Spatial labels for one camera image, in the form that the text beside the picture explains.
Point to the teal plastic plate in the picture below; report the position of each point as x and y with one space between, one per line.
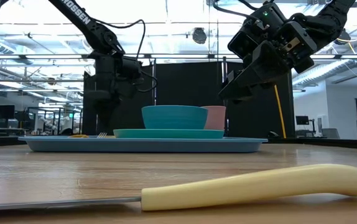
166 134

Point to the black folding partition screen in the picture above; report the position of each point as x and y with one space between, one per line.
181 84

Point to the teal plastic bowl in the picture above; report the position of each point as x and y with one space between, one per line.
173 118

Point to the pink plastic cup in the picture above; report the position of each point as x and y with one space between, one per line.
217 118

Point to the black computer monitor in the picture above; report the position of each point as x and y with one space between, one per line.
3 112
302 120

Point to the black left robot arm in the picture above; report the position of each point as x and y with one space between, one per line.
82 18

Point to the blue plastic serving tray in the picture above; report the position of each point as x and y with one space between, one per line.
135 145

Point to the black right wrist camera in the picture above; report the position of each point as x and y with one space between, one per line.
245 43

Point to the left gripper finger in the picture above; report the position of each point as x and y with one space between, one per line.
112 112
103 115

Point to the small black rounded object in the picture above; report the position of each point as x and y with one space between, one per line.
273 134

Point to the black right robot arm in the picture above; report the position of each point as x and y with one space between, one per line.
331 18

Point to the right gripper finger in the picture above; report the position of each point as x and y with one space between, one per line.
240 71
268 68

